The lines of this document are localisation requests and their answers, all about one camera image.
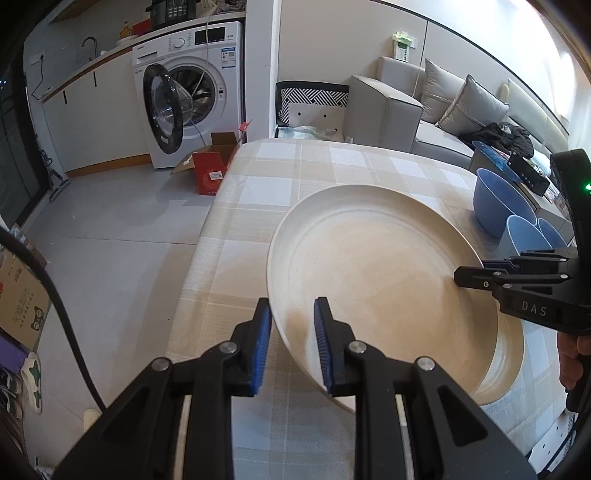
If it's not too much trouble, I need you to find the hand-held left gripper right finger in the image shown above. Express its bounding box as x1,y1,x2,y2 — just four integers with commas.
314,296,539,480

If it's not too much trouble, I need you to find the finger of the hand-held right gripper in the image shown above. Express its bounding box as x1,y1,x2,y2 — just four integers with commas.
454,265,571,302
482,247,578,274

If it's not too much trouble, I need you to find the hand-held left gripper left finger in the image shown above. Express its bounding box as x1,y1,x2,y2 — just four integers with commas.
53,298,273,480

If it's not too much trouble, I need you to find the blue bowl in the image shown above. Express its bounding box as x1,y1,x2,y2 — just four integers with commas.
537,217,568,251
506,215,553,260
475,168,539,237

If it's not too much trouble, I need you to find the cream round plate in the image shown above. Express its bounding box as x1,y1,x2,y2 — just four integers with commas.
267,185,499,414
473,316,526,408

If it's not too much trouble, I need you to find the person's right hand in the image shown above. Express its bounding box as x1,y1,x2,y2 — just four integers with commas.
556,330,586,394

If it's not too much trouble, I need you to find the black electronic box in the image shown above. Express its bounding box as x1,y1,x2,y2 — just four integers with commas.
505,150,551,195

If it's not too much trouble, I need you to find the black jacket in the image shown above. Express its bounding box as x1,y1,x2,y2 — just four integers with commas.
470,122,535,161

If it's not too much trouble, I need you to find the grey sofa cushion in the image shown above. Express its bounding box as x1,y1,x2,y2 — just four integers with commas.
435,74,509,137
421,58,465,124

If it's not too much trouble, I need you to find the red open box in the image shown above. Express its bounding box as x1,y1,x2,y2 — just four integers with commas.
170,131,242,197

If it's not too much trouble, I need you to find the grey sofa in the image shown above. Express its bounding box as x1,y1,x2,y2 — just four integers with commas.
348,55,572,163

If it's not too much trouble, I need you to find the white green slipper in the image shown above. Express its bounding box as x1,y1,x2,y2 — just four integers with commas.
20,353,44,414

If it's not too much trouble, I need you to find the brown cardboard box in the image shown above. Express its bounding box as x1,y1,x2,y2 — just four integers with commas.
0,244,52,352

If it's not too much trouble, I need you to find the white floor mop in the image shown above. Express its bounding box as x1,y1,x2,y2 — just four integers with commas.
45,150,71,202

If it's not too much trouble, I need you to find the white kitchen counter cabinet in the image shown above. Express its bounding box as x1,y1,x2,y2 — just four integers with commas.
23,44,153,180

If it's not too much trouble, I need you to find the white washing machine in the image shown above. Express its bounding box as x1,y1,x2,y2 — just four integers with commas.
132,21,246,169

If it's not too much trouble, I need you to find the black framed glass door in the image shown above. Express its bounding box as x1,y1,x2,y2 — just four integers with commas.
0,46,43,228

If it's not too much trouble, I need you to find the black pressure cooker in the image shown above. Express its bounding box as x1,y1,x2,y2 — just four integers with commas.
146,0,200,29

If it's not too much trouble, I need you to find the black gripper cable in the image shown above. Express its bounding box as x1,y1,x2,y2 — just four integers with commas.
0,228,110,412

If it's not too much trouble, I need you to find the black frame dining chair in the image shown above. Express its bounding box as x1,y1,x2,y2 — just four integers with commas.
275,80,352,141

